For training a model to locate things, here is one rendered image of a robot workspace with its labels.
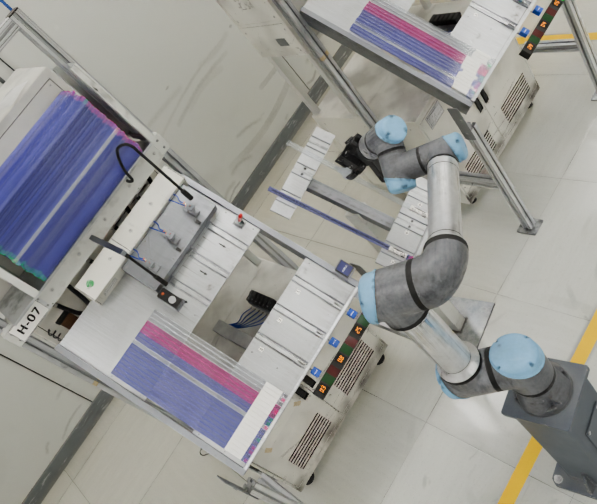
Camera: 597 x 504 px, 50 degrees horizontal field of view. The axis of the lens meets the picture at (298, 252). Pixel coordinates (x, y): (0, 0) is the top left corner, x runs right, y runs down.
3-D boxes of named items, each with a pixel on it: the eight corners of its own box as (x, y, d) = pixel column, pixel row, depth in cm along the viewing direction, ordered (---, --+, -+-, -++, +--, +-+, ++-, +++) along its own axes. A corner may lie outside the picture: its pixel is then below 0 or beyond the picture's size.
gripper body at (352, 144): (344, 142, 187) (360, 126, 176) (368, 158, 188) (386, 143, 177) (333, 162, 184) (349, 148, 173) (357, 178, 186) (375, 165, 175)
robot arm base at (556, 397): (580, 370, 167) (568, 353, 161) (563, 423, 162) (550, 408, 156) (525, 359, 177) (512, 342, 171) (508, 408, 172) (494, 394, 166)
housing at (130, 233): (191, 191, 222) (184, 176, 208) (107, 309, 211) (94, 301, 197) (172, 180, 223) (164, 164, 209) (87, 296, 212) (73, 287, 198)
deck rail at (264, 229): (359, 287, 213) (361, 283, 207) (356, 292, 212) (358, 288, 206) (184, 180, 222) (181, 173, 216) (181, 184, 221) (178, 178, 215)
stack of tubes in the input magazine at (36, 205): (145, 149, 199) (77, 89, 183) (44, 283, 188) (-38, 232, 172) (128, 146, 209) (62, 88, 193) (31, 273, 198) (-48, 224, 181)
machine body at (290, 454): (395, 351, 275) (316, 277, 237) (310, 497, 259) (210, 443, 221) (301, 311, 324) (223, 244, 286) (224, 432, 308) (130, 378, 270)
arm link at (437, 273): (461, 275, 124) (452, 117, 155) (410, 289, 129) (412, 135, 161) (485, 306, 131) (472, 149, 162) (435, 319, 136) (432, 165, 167)
